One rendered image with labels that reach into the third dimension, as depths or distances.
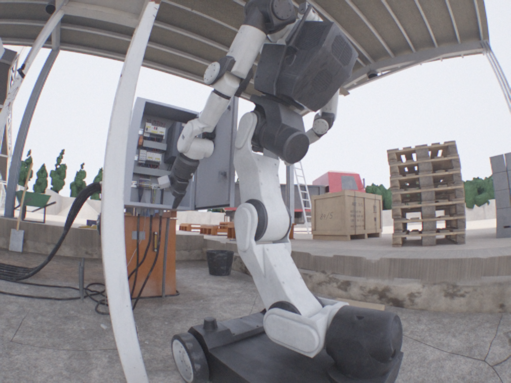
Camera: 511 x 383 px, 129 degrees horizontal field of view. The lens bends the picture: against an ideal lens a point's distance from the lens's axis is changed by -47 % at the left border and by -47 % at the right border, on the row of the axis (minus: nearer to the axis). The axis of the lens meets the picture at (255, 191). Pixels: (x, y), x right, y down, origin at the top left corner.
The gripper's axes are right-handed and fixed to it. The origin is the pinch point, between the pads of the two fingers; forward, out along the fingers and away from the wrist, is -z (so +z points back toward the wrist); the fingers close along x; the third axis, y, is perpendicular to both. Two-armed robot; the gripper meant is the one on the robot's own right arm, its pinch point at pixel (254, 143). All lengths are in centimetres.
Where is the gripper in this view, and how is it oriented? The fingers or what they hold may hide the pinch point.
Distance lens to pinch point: 109.8
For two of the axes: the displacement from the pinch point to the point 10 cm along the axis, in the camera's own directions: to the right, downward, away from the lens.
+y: -0.2, 9.9, -1.5
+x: 6.3, -1.1, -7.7
